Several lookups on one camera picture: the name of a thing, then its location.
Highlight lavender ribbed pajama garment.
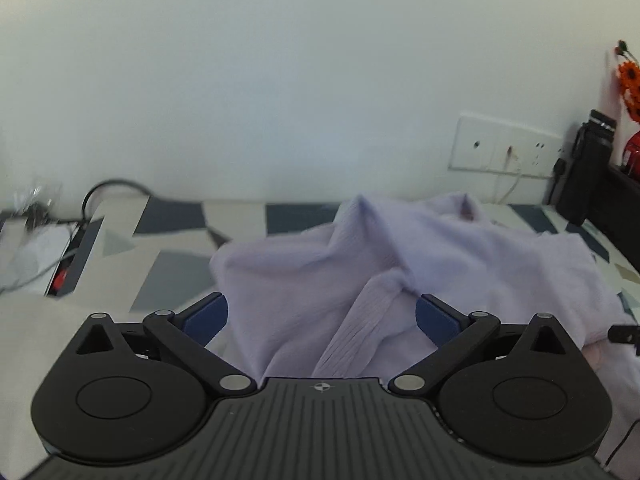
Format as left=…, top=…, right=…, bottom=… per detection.
left=210, top=194, right=627, bottom=380

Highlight black nightstand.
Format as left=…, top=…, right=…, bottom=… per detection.
left=588, top=166, right=640, bottom=271

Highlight black power strip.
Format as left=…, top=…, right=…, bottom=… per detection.
left=46, top=218, right=103, bottom=298

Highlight black thermos bottle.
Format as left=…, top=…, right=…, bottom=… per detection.
left=555, top=110, right=617, bottom=226

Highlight orange artificial flowers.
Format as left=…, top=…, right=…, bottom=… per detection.
left=614, top=40, right=640, bottom=124

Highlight white wall socket panel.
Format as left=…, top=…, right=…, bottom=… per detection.
left=448, top=114, right=564, bottom=179

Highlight white charging cable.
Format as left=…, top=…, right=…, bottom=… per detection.
left=494, top=145, right=524, bottom=206

